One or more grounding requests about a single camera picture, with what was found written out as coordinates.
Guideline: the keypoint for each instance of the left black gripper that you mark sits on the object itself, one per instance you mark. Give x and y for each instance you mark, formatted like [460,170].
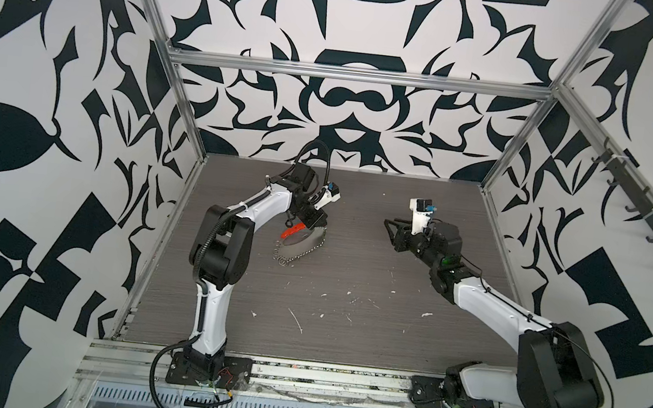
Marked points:
[308,208]

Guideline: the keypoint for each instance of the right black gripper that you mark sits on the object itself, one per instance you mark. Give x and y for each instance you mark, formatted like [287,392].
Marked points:
[402,238]

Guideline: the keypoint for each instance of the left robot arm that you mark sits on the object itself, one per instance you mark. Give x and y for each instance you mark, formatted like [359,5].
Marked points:
[221,252]

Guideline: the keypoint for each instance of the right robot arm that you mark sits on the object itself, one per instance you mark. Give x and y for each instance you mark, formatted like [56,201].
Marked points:
[553,366]

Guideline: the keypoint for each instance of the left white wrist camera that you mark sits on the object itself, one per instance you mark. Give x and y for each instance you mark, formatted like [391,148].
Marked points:
[328,194]

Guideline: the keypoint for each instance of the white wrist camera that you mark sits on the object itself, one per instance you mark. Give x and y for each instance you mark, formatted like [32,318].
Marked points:
[328,194]
[422,212]

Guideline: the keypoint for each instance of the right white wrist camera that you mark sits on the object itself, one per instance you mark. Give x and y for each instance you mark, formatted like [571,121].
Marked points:
[422,212]

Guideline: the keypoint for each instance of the aluminium frame back bar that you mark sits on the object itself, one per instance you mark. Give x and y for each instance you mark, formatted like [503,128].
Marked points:
[357,74]

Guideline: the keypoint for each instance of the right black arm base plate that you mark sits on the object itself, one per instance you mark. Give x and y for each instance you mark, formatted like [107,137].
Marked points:
[430,392]

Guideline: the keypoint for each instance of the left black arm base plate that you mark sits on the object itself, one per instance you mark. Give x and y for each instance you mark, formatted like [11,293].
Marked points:
[189,367]

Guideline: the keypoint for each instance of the aluminium front rail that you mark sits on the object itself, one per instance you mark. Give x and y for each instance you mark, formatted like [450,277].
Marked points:
[267,377]

